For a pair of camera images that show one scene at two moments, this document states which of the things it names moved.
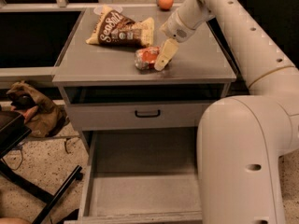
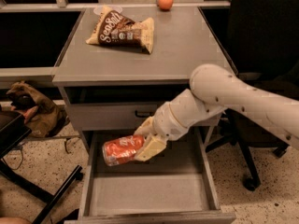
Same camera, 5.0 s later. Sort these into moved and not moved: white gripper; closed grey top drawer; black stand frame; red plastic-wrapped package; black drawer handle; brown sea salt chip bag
Moved: red plastic-wrapped package; white gripper
Not moved: closed grey top drawer; black drawer handle; brown sea salt chip bag; black stand frame
